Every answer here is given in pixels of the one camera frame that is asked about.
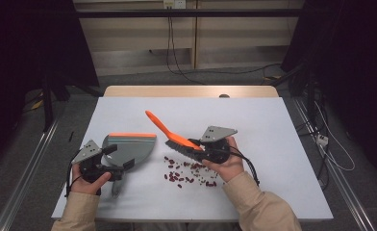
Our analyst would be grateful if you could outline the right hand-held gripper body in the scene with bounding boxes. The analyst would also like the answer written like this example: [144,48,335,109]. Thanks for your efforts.
[200,125,239,165]

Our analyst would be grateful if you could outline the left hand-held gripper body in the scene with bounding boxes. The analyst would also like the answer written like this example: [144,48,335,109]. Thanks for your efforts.
[71,140,124,185]

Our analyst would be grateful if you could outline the grey dustpan with orange lip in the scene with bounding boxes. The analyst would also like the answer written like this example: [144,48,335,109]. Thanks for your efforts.
[101,132,158,198]

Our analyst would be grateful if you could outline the orange brush with grey bristles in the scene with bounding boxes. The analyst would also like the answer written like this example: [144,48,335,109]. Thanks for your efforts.
[144,110,210,164]

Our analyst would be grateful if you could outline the scatter of red and green beans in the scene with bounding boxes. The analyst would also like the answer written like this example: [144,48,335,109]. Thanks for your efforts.
[163,156,227,190]

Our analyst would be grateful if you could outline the person's right hand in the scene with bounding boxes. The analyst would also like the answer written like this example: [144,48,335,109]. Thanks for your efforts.
[202,136,245,184]

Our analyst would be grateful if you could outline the person's left hand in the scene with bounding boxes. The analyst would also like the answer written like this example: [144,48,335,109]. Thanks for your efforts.
[70,163,113,195]

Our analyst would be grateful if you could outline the white table cover sheet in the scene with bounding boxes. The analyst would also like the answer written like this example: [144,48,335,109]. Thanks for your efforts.
[51,96,335,222]

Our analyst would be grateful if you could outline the black metal stand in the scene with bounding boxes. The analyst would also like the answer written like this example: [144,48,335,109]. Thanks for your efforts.
[272,61,319,124]
[41,74,71,133]

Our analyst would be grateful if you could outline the black curtain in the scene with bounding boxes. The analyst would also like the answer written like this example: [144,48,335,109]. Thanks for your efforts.
[0,0,100,181]
[280,0,377,186]

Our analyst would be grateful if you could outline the black horizontal metal bar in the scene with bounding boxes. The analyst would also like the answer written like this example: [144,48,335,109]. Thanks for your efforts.
[75,9,304,19]

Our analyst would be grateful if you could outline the right hand-held gripper cable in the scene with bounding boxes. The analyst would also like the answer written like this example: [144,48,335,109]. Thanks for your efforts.
[227,144,261,188]

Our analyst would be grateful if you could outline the aluminium floor rail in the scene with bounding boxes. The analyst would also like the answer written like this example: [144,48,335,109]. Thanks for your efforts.
[0,117,62,231]
[291,97,377,231]

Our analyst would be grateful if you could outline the black hanging wall cable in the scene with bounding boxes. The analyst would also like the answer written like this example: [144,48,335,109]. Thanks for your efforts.
[165,16,207,86]

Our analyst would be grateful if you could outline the white cable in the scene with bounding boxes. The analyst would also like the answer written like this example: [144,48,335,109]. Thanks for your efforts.
[314,101,356,172]

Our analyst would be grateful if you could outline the white wall socket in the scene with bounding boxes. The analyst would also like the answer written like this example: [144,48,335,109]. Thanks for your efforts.
[163,0,188,10]

